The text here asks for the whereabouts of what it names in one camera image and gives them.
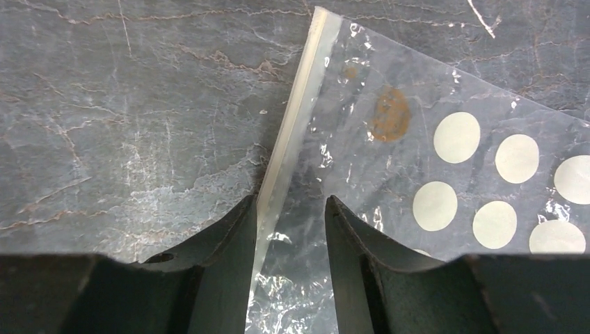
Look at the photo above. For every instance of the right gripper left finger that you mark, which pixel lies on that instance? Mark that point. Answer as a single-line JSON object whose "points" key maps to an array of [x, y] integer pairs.
{"points": [[198, 286]]}

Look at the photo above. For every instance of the clear polka-dot zip bag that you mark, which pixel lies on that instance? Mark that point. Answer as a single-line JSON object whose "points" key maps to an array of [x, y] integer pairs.
{"points": [[428, 154]]}

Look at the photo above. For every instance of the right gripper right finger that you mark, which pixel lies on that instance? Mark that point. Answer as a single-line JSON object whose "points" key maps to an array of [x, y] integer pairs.
{"points": [[382, 286]]}

